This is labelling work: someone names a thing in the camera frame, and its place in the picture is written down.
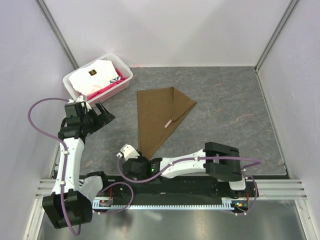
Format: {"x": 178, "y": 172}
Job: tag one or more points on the pink cloth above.
{"x": 112, "y": 84}

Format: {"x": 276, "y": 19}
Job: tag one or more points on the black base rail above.
{"x": 179, "y": 190}

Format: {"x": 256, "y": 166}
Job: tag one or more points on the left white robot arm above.
{"x": 71, "y": 202}

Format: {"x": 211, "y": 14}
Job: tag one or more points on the brown cloth napkin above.
{"x": 155, "y": 107}

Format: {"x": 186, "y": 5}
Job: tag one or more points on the knife with pink handle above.
{"x": 168, "y": 123}

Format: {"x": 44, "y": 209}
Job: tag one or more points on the white plastic basket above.
{"x": 118, "y": 63}

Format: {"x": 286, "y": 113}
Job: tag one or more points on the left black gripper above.
{"x": 102, "y": 120}

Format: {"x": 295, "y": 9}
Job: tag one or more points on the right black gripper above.
{"x": 141, "y": 157}

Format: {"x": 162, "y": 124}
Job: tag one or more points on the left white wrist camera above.
{"x": 81, "y": 100}

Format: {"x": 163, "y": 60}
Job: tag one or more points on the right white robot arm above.
{"x": 170, "y": 167}

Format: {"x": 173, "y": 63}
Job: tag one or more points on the white folded cloth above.
{"x": 94, "y": 77}

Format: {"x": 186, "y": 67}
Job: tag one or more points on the grey slotted cable duct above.
{"x": 103, "y": 203}

